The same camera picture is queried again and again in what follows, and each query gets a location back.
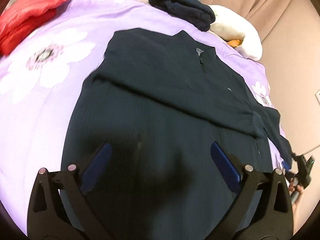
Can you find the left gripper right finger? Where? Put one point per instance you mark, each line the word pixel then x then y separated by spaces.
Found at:
pixel 262 207

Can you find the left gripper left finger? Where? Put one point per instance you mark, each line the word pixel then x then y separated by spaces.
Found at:
pixel 58 208

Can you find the dark navy large jacket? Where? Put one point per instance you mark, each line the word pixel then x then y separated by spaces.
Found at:
pixel 161 101

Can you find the right hand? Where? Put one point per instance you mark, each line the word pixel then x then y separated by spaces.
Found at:
pixel 296 193

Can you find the purple floral bed sheet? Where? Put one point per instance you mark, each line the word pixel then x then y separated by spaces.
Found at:
pixel 42 78

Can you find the white plush toy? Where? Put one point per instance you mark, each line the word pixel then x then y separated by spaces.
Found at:
pixel 230 26

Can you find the folded dark navy garment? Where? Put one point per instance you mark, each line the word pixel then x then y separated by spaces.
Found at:
pixel 193 11

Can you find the red puffer jacket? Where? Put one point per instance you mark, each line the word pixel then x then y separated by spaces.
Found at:
pixel 22 18

